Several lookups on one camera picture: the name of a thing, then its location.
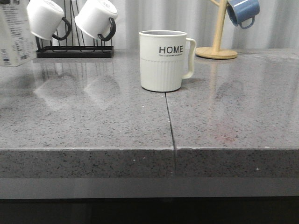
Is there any black wire mug rack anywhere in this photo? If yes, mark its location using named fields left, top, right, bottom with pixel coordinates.
left=36, top=0, right=114, bottom=58

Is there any white mug right hanging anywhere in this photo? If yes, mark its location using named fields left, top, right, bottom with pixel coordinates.
left=74, top=0, right=118, bottom=42

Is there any white mug left hanging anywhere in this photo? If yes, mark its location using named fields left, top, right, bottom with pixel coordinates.
left=27, top=0, right=71, bottom=41

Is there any whole milk carton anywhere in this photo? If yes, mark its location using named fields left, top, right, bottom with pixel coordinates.
left=0, top=0, right=36, bottom=67

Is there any blue hanging mug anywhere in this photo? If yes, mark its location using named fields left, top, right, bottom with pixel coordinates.
left=227, top=0, right=260, bottom=29

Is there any cream HOME mug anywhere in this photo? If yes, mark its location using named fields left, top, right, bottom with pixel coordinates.
left=139, top=30, right=196, bottom=92

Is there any white mug hanging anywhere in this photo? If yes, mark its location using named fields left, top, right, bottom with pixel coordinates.
left=74, top=0, right=118, bottom=42
left=27, top=0, right=71, bottom=41

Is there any wooden mug tree stand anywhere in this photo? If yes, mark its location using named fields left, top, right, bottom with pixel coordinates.
left=195, top=0, right=238, bottom=60

